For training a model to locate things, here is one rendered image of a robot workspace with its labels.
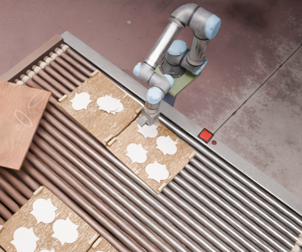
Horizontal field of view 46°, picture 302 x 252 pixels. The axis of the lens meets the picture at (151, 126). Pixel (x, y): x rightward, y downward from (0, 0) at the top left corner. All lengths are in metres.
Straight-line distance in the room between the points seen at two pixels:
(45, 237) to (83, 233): 0.19
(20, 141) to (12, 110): 0.20
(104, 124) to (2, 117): 0.57
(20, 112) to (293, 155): 2.40
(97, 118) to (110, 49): 1.62
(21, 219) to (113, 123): 0.73
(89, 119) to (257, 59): 2.28
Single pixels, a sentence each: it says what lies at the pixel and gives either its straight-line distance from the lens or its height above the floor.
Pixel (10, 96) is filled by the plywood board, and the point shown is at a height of 1.04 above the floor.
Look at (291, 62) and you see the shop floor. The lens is 4.08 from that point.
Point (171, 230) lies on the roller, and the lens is 1.97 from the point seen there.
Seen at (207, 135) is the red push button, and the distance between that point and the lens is 2.19.
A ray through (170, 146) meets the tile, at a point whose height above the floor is 0.95.
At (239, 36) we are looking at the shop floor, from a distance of 4.08.
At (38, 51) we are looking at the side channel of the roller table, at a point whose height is 0.95.
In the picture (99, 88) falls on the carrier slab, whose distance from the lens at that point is 2.27.
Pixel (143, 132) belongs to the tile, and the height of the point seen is 0.95.
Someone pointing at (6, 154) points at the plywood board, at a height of 1.04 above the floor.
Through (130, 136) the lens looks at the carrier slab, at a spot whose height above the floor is 0.94.
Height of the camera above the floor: 2.82
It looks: 61 degrees down
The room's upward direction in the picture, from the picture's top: 12 degrees clockwise
